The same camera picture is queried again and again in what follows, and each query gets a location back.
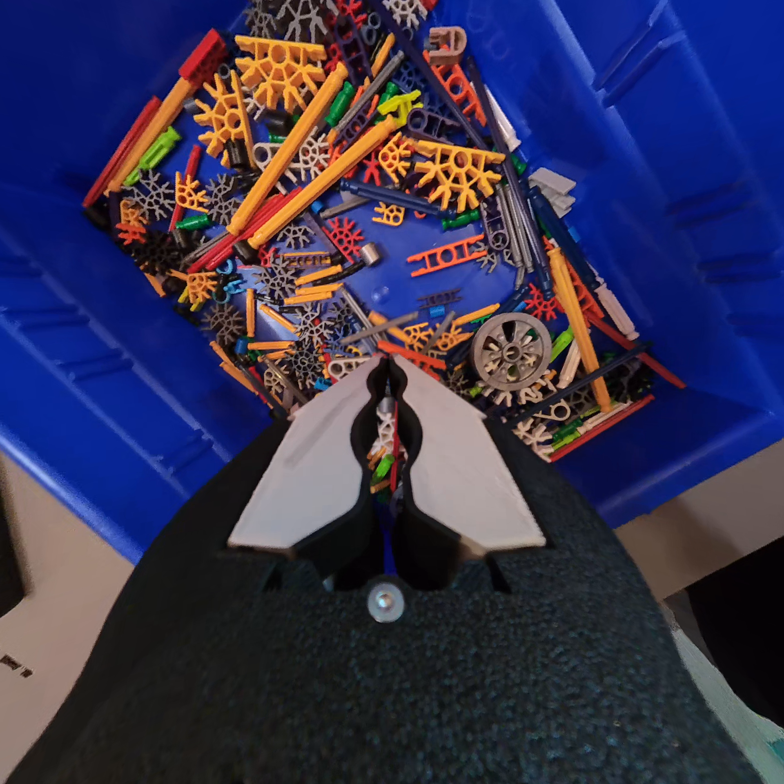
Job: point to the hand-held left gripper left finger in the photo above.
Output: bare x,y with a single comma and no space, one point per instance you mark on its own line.
306,484

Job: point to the pile of colourful toy parts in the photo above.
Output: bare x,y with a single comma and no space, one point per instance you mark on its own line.
368,208

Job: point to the blue plastic bin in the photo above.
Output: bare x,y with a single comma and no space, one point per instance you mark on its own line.
98,368

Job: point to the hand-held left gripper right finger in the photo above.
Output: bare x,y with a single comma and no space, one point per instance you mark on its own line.
478,478

